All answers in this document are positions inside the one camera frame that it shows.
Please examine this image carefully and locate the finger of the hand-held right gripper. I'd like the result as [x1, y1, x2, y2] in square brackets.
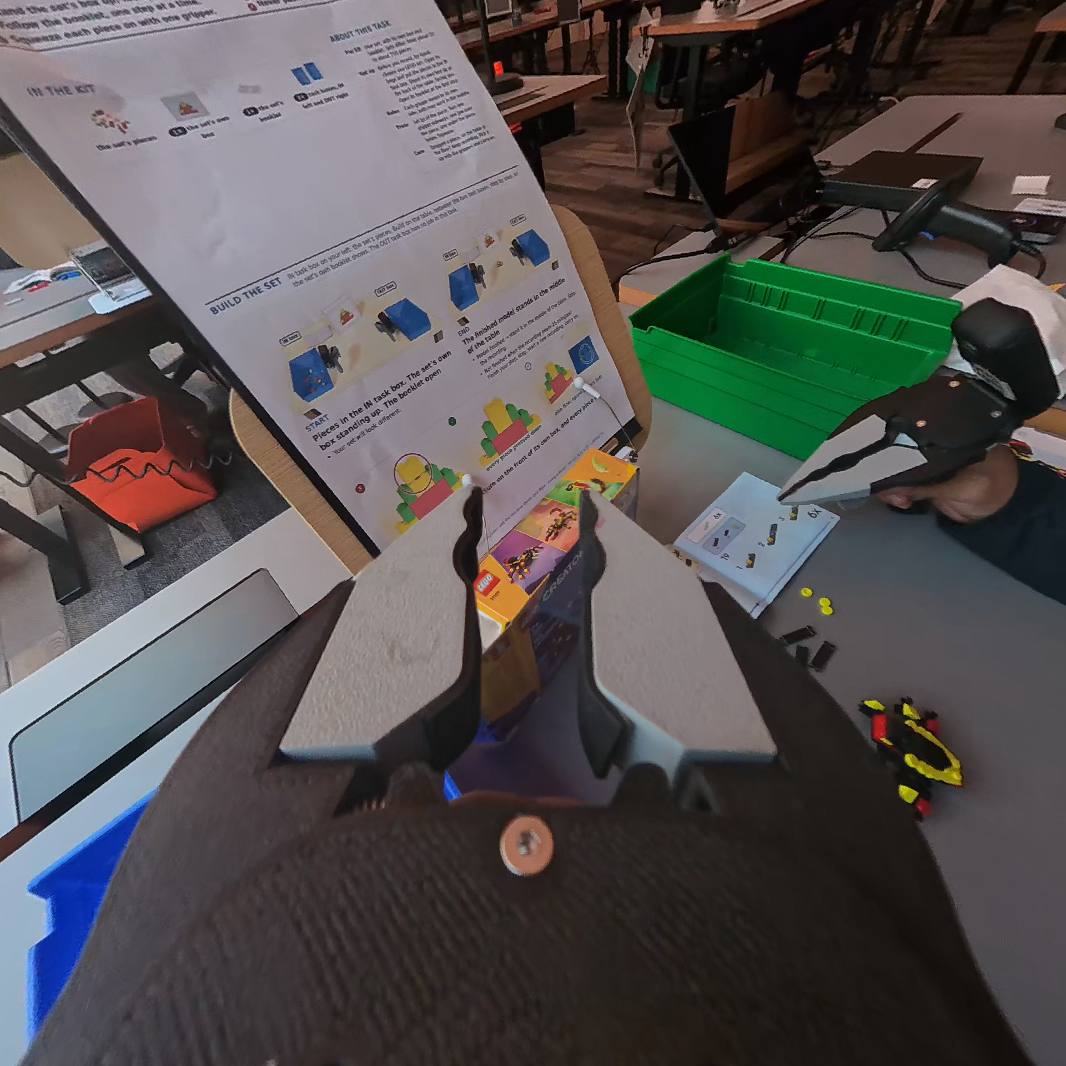
[778, 414, 892, 501]
[790, 440, 928, 508]

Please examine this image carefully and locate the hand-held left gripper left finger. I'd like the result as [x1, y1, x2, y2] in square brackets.
[279, 490, 486, 773]

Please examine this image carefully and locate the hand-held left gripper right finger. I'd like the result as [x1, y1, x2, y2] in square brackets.
[577, 491, 781, 811]

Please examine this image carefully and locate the lego instruction booklet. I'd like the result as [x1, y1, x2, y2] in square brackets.
[673, 471, 842, 619]

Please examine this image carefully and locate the person's right forearm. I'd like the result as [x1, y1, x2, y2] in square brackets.
[937, 440, 1066, 606]

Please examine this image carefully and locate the cluster of black lego plates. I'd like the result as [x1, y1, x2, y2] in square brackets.
[778, 625, 838, 673]

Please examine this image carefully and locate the colourful lego set box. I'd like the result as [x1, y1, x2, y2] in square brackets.
[445, 448, 642, 806]

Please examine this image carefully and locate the black yellow red lego model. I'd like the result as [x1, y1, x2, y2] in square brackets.
[858, 695, 966, 822]

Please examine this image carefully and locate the person's right hand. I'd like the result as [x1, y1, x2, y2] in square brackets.
[883, 454, 1022, 526]

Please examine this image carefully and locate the white crumpled paper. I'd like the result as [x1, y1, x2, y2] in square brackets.
[949, 265, 1066, 376]

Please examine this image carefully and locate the green plastic bin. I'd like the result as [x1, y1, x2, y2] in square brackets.
[628, 252, 967, 464]

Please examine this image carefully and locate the black barcode scanner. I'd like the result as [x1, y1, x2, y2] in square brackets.
[873, 170, 1050, 268]

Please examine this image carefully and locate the black flat device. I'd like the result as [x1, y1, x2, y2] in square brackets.
[820, 150, 984, 214]

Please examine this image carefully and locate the white rounded panel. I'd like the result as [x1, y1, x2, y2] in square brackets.
[0, 508, 355, 863]

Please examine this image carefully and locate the orange cardboard box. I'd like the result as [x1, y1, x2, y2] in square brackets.
[65, 395, 224, 534]

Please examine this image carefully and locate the white hanging tag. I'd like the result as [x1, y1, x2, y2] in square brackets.
[625, 25, 663, 168]

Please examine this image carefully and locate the blue plastic bin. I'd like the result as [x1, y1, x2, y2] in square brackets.
[25, 787, 159, 1044]

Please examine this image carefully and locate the brown background desk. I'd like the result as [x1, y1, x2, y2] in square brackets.
[645, 0, 892, 201]

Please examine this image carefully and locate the white instruction poster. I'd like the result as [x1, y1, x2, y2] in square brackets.
[0, 0, 644, 556]

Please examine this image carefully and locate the clear acrylic sign holder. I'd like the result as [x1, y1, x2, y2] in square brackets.
[71, 244, 153, 316]

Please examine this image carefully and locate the small background desk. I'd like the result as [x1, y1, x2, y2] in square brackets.
[495, 73, 607, 193]

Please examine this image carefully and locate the black scanner cable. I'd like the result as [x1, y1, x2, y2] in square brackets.
[903, 242, 1049, 291]

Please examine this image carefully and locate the white pin with wire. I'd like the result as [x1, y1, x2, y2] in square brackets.
[573, 376, 641, 457]

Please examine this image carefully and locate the black coiled cable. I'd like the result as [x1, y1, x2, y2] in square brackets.
[71, 452, 236, 502]

